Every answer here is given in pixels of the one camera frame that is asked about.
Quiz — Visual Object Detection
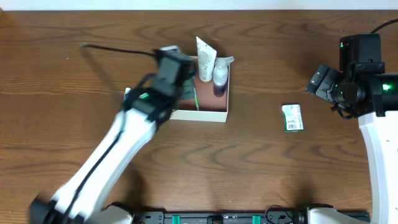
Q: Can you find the black camera cable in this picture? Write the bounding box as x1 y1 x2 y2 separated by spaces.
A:
80 42 156 57
369 18 398 34

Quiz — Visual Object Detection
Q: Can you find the black right camera cable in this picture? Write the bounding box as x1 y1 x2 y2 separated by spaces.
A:
369 18 398 34

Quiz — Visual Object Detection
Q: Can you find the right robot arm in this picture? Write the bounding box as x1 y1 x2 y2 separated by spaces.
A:
306 65 397 223

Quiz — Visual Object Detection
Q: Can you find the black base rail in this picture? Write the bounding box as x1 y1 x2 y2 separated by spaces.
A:
132 209 306 224

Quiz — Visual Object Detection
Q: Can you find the white cosmetic squeeze tube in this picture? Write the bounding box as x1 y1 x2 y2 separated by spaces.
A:
196 37 217 82

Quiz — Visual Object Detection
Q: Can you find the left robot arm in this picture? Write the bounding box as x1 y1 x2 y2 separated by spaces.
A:
29 74 196 223

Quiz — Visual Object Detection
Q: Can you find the teal white toothpaste tube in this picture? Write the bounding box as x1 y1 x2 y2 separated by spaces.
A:
123 87 131 100

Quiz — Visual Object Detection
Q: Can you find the green toothbrush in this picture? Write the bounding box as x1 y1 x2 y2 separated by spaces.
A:
193 87 200 111

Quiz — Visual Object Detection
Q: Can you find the clear pump spray bottle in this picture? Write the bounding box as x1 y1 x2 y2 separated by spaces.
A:
213 56 234 97

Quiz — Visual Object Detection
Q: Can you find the green white soap box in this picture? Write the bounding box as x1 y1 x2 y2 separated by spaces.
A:
281 104 304 132

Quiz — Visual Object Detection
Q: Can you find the white box pink interior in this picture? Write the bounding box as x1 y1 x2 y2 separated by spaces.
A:
170 65 230 123

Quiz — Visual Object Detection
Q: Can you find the black left camera cable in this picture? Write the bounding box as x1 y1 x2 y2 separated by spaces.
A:
80 42 156 57

